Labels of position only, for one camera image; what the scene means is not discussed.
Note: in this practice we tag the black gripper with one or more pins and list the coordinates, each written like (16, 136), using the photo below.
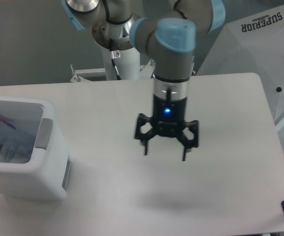
(170, 108)

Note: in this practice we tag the clear plastic water bottle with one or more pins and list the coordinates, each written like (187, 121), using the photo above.
(10, 133)

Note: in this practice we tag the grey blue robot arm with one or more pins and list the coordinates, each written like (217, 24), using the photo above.
(170, 41)

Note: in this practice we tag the white plastic trash can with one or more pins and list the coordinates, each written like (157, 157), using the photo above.
(44, 177)

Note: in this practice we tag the white green plastic pouch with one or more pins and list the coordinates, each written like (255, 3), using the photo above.
(11, 153)

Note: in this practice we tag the white umbrella with lettering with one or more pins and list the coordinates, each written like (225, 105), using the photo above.
(253, 44)

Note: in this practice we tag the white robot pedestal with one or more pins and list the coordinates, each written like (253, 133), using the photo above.
(121, 60)

